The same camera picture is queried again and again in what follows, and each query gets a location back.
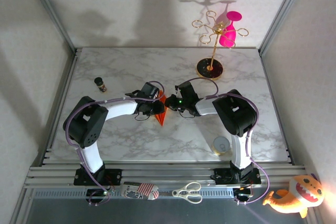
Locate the aluminium side rail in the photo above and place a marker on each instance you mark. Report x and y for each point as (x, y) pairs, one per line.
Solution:
(69, 77)
(267, 77)

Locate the pink wine glass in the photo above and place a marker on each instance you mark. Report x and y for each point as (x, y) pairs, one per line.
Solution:
(227, 36)

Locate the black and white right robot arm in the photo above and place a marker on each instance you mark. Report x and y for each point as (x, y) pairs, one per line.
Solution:
(233, 113)

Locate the aluminium frame post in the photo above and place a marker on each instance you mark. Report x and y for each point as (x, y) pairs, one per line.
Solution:
(50, 9)
(283, 9)

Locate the small dark bottle black cap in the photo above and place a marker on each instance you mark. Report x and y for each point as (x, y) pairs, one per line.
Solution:
(99, 83)

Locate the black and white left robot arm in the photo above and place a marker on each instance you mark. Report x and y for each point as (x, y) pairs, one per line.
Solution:
(86, 124)

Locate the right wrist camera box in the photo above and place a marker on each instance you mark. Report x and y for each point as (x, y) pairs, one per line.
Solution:
(178, 90)

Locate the black controller board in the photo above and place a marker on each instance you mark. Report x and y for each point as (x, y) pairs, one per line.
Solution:
(98, 193)
(242, 193)

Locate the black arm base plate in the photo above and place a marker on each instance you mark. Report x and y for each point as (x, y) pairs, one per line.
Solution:
(223, 175)
(113, 176)

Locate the aluminium frame rail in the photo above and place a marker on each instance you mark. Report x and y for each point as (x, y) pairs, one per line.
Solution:
(168, 174)

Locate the printed striped pouch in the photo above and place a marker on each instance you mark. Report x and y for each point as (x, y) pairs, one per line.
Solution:
(139, 190)

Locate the tin can silver lid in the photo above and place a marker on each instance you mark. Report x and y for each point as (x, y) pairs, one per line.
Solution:
(221, 144)

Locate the orange fish plush toy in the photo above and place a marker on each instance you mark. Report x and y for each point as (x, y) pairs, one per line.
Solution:
(294, 197)

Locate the orange paper sheet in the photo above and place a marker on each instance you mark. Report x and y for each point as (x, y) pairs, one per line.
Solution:
(160, 119)

